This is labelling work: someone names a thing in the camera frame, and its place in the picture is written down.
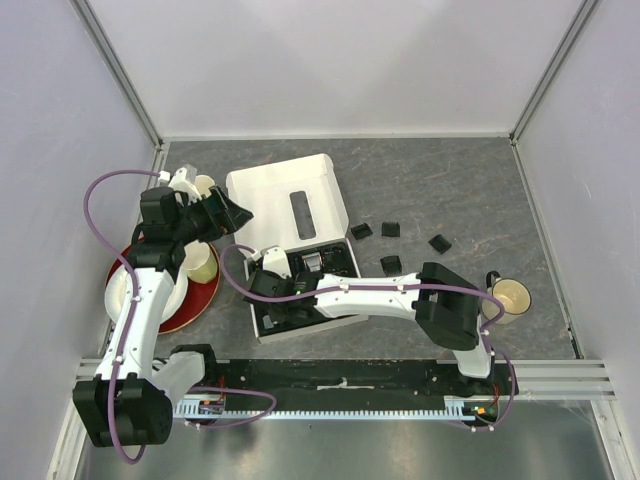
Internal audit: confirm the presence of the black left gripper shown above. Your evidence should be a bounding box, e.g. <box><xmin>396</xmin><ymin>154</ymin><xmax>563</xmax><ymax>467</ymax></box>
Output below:
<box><xmin>171</xmin><ymin>185</ymin><xmax>252</xmax><ymax>245</ymax></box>

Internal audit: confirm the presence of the small white oil bottle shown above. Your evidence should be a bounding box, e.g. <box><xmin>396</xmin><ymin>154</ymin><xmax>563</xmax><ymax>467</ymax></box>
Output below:
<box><xmin>262</xmin><ymin>316</ymin><xmax>274</xmax><ymax>330</ymax></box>

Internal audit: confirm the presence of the black silver hair clipper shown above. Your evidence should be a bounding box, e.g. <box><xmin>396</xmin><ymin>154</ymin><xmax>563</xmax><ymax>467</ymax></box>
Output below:
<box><xmin>301</xmin><ymin>252</ymin><xmax>323</xmax><ymax>272</ymax></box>

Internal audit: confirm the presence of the black comb guard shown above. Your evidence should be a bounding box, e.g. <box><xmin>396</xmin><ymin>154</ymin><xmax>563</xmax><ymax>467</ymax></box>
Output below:
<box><xmin>429</xmin><ymin>234</ymin><xmax>452</xmax><ymax>255</ymax></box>
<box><xmin>350</xmin><ymin>223</ymin><xmax>373</xmax><ymax>240</ymax></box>
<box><xmin>380</xmin><ymin>255</ymin><xmax>403</xmax><ymax>277</ymax></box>
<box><xmin>381</xmin><ymin>221</ymin><xmax>401</xmax><ymax>238</ymax></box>

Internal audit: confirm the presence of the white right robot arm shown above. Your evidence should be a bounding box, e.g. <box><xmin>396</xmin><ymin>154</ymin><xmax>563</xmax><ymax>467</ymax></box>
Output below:
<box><xmin>220</xmin><ymin>244</ymin><xmax>504</xmax><ymax>394</ymax></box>

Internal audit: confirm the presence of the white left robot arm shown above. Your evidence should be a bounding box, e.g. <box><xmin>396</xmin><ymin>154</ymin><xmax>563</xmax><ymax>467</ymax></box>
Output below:
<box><xmin>73</xmin><ymin>186</ymin><xmax>253</xmax><ymax>447</ymax></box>

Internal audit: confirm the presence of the cream paper cup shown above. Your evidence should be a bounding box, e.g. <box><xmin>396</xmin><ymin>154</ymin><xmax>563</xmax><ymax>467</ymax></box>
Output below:
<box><xmin>194</xmin><ymin>175</ymin><xmax>216</xmax><ymax>200</ymax></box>
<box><xmin>182</xmin><ymin>241</ymin><xmax>218</xmax><ymax>284</ymax></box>

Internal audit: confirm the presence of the red round plate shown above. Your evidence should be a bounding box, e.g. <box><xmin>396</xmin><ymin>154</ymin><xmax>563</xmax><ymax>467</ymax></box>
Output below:
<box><xmin>106</xmin><ymin>244</ymin><xmax>221</xmax><ymax>335</ymax></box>

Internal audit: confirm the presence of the black plastic tray insert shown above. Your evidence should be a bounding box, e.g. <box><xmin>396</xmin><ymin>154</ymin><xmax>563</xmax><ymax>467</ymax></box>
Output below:
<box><xmin>245</xmin><ymin>240</ymin><xmax>366</xmax><ymax>343</ymax></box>

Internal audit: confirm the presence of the white plate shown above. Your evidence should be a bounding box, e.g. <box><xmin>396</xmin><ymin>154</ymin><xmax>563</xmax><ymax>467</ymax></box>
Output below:
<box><xmin>104</xmin><ymin>265</ymin><xmax>188</xmax><ymax>323</ymax></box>

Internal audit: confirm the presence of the cream ceramic mug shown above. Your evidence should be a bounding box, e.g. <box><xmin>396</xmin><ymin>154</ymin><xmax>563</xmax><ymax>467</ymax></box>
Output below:
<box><xmin>485</xmin><ymin>271</ymin><xmax>532</xmax><ymax>325</ymax></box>

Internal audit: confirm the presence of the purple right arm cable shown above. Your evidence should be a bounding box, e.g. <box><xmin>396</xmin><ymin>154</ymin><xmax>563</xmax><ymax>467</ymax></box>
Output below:
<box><xmin>220</xmin><ymin>243</ymin><xmax>516</xmax><ymax>434</ymax></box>

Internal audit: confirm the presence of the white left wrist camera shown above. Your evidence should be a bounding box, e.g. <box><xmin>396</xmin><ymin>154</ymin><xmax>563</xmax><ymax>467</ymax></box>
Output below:
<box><xmin>159</xmin><ymin>165</ymin><xmax>201</xmax><ymax>203</ymax></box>

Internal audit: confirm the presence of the white slotted cable duct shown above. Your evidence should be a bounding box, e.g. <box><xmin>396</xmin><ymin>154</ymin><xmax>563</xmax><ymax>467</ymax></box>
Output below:
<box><xmin>174</xmin><ymin>390</ymin><xmax>494</xmax><ymax>422</ymax></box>

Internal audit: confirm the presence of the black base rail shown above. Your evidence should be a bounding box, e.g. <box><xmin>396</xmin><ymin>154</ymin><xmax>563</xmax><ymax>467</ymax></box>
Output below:
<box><xmin>206</xmin><ymin>359</ymin><xmax>519</xmax><ymax>404</ymax></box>

